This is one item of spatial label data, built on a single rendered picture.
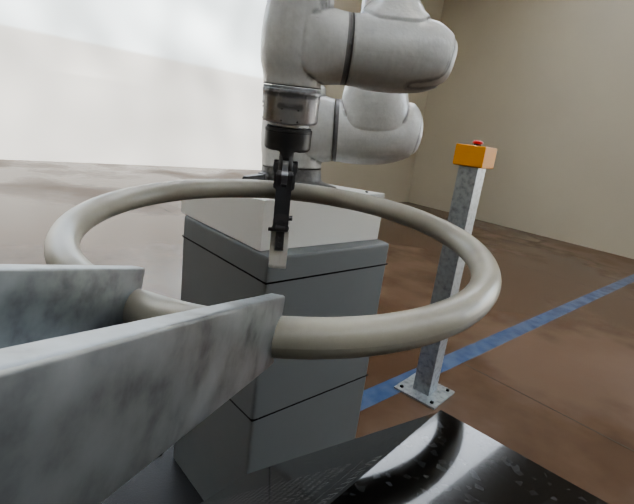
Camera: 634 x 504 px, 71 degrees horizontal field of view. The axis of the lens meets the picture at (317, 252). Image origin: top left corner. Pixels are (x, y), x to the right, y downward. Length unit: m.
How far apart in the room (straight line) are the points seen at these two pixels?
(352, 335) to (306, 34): 0.47
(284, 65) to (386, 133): 0.47
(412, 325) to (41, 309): 0.24
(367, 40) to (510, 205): 6.64
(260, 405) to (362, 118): 0.71
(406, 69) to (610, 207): 6.20
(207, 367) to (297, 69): 0.54
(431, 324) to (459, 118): 7.46
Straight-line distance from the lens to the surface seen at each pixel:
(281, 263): 0.76
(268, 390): 1.10
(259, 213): 0.96
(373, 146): 1.11
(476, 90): 7.71
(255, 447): 1.17
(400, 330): 0.33
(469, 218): 1.85
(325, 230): 1.07
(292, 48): 0.69
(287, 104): 0.69
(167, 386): 0.17
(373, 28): 0.70
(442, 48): 0.73
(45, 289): 0.28
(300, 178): 1.11
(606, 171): 6.85
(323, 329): 0.31
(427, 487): 0.34
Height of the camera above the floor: 1.07
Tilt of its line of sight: 15 degrees down
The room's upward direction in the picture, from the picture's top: 7 degrees clockwise
